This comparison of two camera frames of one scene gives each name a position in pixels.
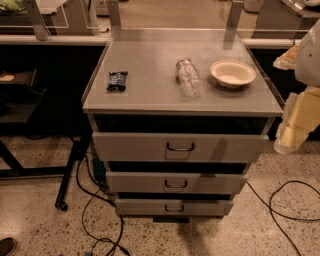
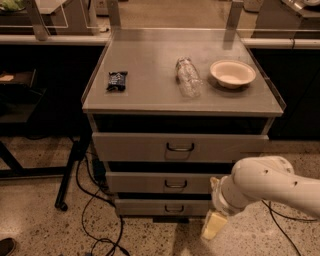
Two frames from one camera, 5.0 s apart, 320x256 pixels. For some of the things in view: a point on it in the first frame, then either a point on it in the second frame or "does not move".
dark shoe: [7, 246] does not move
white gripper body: [309, 61] -> [218, 197]
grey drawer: [176, 182] does not move
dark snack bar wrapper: [117, 81] does not move
